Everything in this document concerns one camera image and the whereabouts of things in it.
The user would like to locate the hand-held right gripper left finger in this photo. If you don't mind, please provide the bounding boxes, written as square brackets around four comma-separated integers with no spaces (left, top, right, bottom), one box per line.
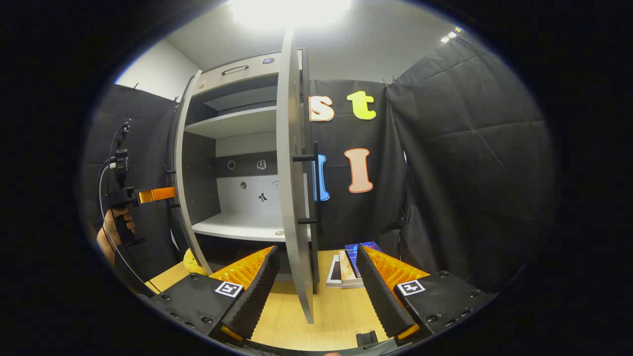
[150,245,281,344]

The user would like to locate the black backdrop cloth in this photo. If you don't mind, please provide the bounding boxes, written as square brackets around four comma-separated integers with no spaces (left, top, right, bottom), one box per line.
[79,35,557,298]

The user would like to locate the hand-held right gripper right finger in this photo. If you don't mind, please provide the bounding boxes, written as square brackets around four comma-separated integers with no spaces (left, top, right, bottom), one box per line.
[355,244,495,347]

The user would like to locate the blue patterned book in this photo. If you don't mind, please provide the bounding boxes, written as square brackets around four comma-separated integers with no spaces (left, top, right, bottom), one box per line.
[345,241,383,266]

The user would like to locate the grey shoe cabinet door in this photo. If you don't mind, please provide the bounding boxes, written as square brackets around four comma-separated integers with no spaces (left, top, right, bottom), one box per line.
[275,27,323,325]
[163,69,214,276]

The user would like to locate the grey double-door shoe cabinet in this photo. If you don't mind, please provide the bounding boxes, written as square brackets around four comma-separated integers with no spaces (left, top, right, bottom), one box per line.
[173,47,323,297]

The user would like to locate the large ceiling light panel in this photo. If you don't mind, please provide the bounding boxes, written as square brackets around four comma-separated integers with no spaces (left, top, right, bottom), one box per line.
[226,0,353,29]

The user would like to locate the grey cabinet drawer front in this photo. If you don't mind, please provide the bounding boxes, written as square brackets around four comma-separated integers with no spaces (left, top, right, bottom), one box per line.
[190,49,303,97]

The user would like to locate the thin beige book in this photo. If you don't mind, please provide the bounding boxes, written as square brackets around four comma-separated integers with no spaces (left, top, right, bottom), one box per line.
[338,249,364,289]

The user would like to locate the yellow plush toy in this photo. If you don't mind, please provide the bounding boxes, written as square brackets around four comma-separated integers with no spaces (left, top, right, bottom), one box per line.
[182,248,209,276]

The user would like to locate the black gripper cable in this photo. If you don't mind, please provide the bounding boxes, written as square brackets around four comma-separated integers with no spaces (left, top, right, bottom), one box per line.
[97,121,150,298]

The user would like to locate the white book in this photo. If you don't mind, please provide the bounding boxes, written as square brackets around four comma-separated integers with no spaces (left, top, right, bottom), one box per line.
[326,254,348,288]

